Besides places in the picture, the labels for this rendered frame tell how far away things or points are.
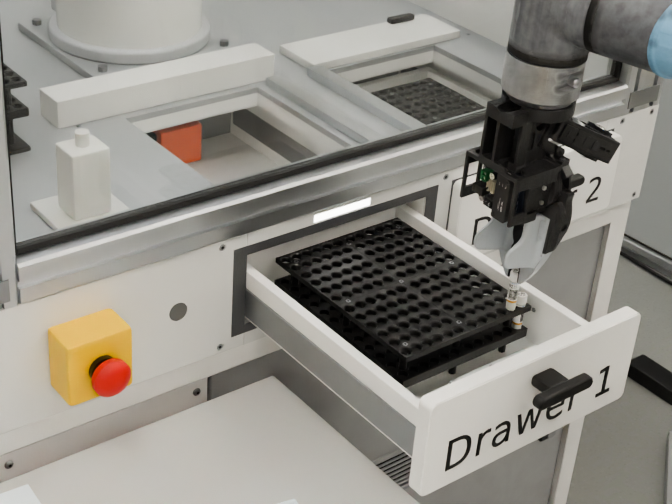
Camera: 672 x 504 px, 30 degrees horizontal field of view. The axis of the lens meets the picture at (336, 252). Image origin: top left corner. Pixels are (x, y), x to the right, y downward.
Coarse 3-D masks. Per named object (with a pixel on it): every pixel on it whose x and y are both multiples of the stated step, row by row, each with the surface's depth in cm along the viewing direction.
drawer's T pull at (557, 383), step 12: (540, 372) 121; (552, 372) 121; (540, 384) 120; (552, 384) 120; (564, 384) 120; (576, 384) 120; (588, 384) 121; (540, 396) 118; (552, 396) 118; (564, 396) 119; (540, 408) 118
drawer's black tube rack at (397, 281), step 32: (384, 224) 147; (288, 256) 139; (320, 256) 139; (352, 256) 140; (384, 256) 140; (416, 256) 141; (448, 256) 142; (288, 288) 138; (320, 288) 134; (352, 288) 134; (384, 288) 134; (416, 288) 135; (448, 288) 135; (480, 288) 136; (320, 320) 134; (352, 320) 129; (384, 320) 130; (416, 320) 130; (448, 320) 130; (384, 352) 129; (448, 352) 130; (480, 352) 131
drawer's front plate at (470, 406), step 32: (608, 320) 127; (544, 352) 121; (576, 352) 124; (608, 352) 128; (480, 384) 116; (512, 384) 119; (608, 384) 131; (448, 416) 115; (480, 416) 118; (512, 416) 122; (544, 416) 126; (576, 416) 130; (416, 448) 116; (480, 448) 121; (512, 448) 125; (416, 480) 118; (448, 480) 120
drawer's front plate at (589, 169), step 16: (576, 160) 162; (592, 176) 166; (608, 176) 168; (576, 192) 165; (608, 192) 170; (464, 208) 152; (480, 208) 154; (576, 208) 167; (592, 208) 169; (448, 224) 154; (464, 224) 153; (480, 224) 155; (464, 240) 155
